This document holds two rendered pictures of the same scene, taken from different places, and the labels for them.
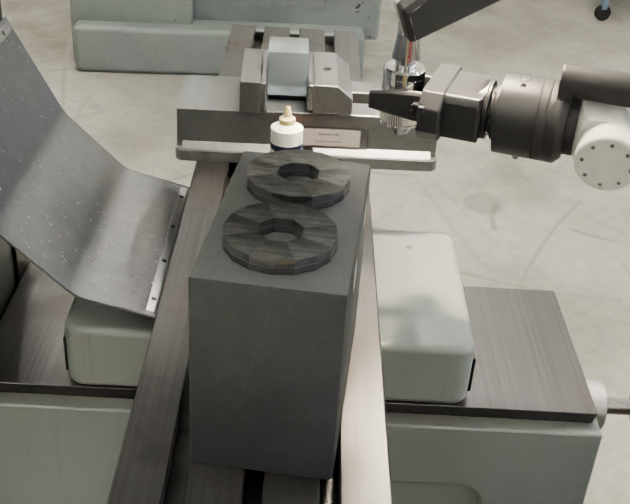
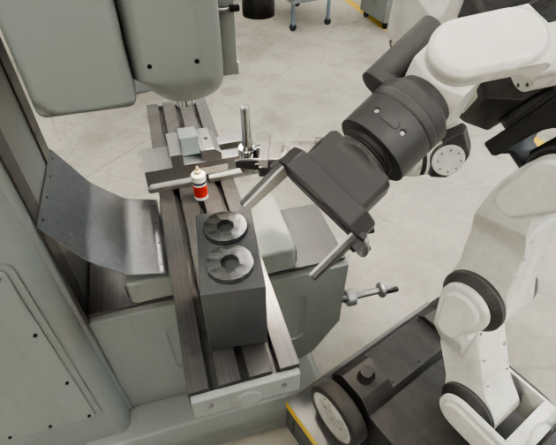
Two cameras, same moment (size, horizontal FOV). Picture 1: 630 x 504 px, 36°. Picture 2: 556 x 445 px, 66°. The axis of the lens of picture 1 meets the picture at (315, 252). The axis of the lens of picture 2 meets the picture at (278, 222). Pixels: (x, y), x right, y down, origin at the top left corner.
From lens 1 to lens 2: 0.26 m
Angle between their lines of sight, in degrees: 17
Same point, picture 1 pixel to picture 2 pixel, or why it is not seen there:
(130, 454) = (185, 354)
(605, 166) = not seen: hidden behind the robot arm
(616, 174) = not seen: hidden behind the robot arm
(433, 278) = (271, 217)
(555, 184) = (291, 120)
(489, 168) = (262, 117)
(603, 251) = not seen: hidden behind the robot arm
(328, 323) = (259, 297)
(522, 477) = (321, 285)
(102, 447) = (153, 322)
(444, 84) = (266, 153)
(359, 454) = (274, 326)
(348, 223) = (252, 246)
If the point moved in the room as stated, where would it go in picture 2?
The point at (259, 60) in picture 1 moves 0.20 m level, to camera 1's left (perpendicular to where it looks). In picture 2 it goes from (174, 140) to (104, 150)
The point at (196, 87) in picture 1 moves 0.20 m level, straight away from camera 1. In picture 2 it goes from (148, 157) to (137, 125)
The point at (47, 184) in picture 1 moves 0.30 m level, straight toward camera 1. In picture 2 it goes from (97, 224) to (135, 302)
